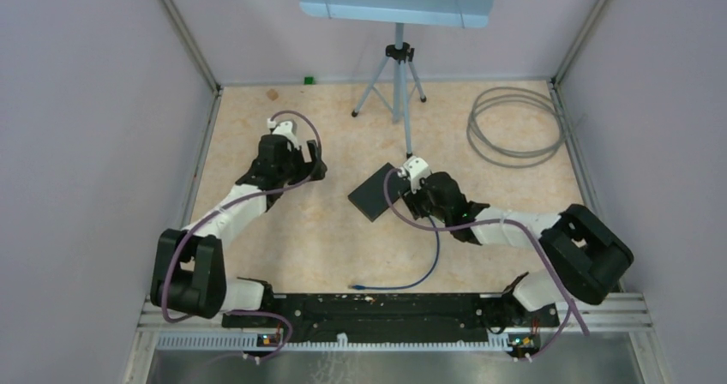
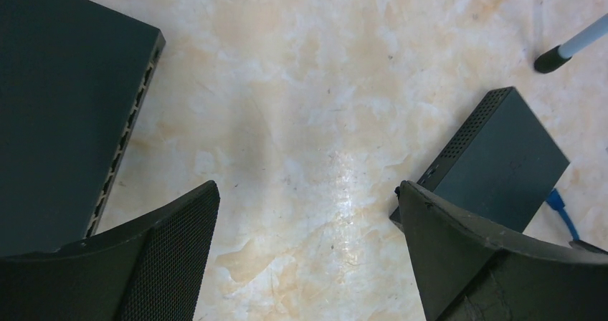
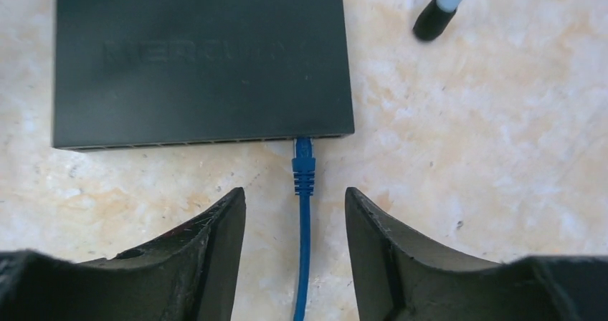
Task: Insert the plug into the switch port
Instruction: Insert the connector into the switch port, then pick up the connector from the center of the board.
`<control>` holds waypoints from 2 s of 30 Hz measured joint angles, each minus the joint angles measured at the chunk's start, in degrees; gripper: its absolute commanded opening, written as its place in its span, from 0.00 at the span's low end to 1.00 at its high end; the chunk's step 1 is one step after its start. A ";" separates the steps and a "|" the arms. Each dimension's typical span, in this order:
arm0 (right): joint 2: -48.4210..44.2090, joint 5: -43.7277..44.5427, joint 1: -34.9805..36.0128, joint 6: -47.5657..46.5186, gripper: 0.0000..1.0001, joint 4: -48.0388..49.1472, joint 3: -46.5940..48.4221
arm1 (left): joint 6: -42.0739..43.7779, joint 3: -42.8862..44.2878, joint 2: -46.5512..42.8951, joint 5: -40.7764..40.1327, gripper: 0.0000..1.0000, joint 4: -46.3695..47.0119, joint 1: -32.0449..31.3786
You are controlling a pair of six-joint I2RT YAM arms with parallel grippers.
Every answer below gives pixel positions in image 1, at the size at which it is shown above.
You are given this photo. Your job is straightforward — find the black network switch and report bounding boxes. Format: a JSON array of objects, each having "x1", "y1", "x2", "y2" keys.
[{"x1": 348, "y1": 163, "x2": 410, "y2": 222}]

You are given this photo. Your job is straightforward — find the blue ethernet cable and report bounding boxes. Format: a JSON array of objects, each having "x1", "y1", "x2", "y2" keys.
[{"x1": 347, "y1": 215, "x2": 442, "y2": 291}]

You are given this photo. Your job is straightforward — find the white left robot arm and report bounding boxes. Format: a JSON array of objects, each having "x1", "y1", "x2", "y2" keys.
[{"x1": 149, "y1": 133, "x2": 327, "y2": 327}]

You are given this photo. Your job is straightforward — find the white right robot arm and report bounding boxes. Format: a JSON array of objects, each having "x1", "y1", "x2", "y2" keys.
[{"x1": 397, "y1": 170, "x2": 634, "y2": 326}]

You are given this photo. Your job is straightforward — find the small wooden cube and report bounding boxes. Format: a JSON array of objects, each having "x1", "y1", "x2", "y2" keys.
[{"x1": 266, "y1": 88, "x2": 279, "y2": 101}]

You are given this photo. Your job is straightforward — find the light blue tripod stand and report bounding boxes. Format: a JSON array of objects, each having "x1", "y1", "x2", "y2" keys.
[{"x1": 299, "y1": 0, "x2": 495, "y2": 157}]

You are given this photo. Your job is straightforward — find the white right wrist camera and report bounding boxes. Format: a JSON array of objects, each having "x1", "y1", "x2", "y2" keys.
[{"x1": 397, "y1": 156, "x2": 432, "y2": 194}]

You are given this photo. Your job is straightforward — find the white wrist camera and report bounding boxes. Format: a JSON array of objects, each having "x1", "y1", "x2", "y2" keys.
[
  {"x1": 397, "y1": 156, "x2": 432, "y2": 194},
  {"x1": 267, "y1": 118, "x2": 301, "y2": 149}
]

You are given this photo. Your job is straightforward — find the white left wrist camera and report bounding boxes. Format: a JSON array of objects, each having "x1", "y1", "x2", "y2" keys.
[{"x1": 267, "y1": 118, "x2": 301, "y2": 149}]

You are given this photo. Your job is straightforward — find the coiled grey cable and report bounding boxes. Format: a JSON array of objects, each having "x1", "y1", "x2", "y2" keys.
[{"x1": 466, "y1": 87, "x2": 568, "y2": 170}]

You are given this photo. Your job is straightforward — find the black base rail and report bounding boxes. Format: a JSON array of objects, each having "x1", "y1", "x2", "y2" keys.
[{"x1": 221, "y1": 293, "x2": 560, "y2": 343}]

